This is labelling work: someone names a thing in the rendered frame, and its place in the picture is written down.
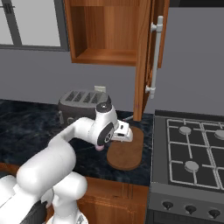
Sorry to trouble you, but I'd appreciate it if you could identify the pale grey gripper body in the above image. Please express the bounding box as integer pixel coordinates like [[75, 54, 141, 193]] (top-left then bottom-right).
[[109, 129, 135, 144]]

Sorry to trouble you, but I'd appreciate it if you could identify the brown oval cutting board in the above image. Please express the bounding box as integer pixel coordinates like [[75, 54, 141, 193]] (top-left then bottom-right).
[[106, 125, 144, 172]]

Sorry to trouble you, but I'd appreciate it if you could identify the wooden base cabinet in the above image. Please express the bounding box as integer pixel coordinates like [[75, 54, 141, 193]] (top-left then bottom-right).
[[0, 161, 151, 224]]

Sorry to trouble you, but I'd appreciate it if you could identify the wooden cabinet door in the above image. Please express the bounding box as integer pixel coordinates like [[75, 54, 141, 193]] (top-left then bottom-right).
[[133, 0, 171, 123]]

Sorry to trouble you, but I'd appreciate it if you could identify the dark grey toaster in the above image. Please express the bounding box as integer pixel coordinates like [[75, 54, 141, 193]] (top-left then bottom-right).
[[57, 89, 113, 127]]

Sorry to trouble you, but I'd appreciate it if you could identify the dark grey gas stove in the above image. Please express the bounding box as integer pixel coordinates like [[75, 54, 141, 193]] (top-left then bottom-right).
[[145, 108, 224, 224]]

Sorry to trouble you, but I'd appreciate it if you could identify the black stove knob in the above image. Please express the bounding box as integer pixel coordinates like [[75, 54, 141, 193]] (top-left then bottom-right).
[[185, 204, 198, 215], [207, 207, 221, 220], [162, 199, 174, 212]]

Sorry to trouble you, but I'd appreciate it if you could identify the grey framed window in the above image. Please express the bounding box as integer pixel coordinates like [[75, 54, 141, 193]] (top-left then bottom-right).
[[0, 0, 70, 53]]

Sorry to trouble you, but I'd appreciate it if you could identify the dark range hood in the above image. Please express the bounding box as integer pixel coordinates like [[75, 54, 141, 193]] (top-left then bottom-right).
[[169, 0, 224, 9]]

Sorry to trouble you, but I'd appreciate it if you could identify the white wall outlet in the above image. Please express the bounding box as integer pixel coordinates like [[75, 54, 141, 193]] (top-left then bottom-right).
[[94, 85, 107, 95]]

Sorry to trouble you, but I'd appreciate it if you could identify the white bar door handle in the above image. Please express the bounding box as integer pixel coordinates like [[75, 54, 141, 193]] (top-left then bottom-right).
[[144, 15, 165, 100]]

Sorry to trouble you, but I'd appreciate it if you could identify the open wooden wall cabinet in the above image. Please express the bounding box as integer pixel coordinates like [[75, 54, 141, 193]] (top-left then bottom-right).
[[63, 0, 153, 67]]

